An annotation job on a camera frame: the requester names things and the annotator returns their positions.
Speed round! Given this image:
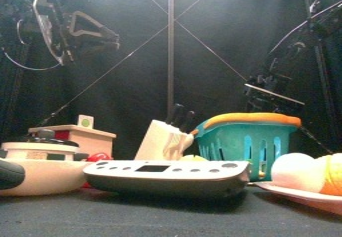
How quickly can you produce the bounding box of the vertical metal frame pole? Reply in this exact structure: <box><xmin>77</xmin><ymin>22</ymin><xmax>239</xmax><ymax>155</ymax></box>
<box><xmin>165</xmin><ymin>0</ymin><xmax>176</xmax><ymax>117</ymax></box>

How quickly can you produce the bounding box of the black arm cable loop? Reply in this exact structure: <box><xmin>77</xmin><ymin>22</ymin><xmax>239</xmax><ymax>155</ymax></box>
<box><xmin>0</xmin><ymin>19</ymin><xmax>62</xmax><ymax>73</ymax></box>

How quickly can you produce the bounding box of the red toy tomato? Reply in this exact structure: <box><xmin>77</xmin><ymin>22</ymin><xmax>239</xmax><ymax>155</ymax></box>
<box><xmin>80</xmin><ymin>152</ymin><xmax>113</xmax><ymax>189</ymax></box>

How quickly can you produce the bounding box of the grey white toy appliance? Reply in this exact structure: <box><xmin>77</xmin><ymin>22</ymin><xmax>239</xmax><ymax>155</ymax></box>
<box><xmin>81</xmin><ymin>159</ymin><xmax>252</xmax><ymax>199</ymax></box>

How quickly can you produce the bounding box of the teal plastic toy basket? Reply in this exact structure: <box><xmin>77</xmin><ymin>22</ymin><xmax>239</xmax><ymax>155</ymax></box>
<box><xmin>191</xmin><ymin>112</ymin><xmax>303</xmax><ymax>182</ymax></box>

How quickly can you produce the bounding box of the white block with green dot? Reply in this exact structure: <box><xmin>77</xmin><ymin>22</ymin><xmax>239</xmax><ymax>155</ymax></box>
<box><xmin>76</xmin><ymin>114</ymin><xmax>94</xmax><ymax>130</ymax></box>

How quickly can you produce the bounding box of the wooden toy stove box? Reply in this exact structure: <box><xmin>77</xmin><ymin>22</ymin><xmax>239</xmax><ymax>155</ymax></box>
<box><xmin>28</xmin><ymin>124</ymin><xmax>117</xmax><ymax>159</ymax></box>

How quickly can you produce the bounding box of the black rounded toy object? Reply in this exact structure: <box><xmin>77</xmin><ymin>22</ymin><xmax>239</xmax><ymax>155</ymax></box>
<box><xmin>0</xmin><ymin>158</ymin><xmax>26</xmax><ymax>191</ymax></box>

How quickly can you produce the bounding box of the black toy knife handle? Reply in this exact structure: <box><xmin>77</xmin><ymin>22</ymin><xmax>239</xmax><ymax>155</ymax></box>
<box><xmin>180</xmin><ymin>110</ymin><xmax>196</xmax><ymax>134</ymax></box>
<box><xmin>164</xmin><ymin>103</ymin><xmax>184</xmax><ymax>125</ymax></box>

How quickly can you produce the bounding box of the white toy pot with lid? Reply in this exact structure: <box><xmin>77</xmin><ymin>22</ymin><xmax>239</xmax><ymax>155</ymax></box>
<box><xmin>0</xmin><ymin>129</ymin><xmax>89</xmax><ymax>162</ymax></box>

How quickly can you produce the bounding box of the white toy bowl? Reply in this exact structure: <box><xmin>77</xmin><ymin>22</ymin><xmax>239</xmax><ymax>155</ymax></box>
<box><xmin>0</xmin><ymin>158</ymin><xmax>92</xmax><ymax>197</ymax></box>

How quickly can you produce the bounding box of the pink toy plate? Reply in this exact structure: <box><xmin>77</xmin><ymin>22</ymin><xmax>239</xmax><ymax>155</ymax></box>
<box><xmin>252</xmin><ymin>180</ymin><xmax>342</xmax><ymax>216</ymax></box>

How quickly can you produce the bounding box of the yellow orange toy corn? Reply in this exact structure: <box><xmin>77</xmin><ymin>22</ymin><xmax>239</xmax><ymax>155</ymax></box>
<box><xmin>317</xmin><ymin>152</ymin><xmax>342</xmax><ymax>197</ymax></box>

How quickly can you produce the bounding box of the white plush ball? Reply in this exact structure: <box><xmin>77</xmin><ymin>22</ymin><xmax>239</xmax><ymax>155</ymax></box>
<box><xmin>269</xmin><ymin>152</ymin><xmax>331</xmax><ymax>194</ymax></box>

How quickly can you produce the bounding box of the yellow green toy fruit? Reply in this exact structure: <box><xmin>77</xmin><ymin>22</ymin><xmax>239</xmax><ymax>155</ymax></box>
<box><xmin>177</xmin><ymin>154</ymin><xmax>209</xmax><ymax>163</ymax></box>

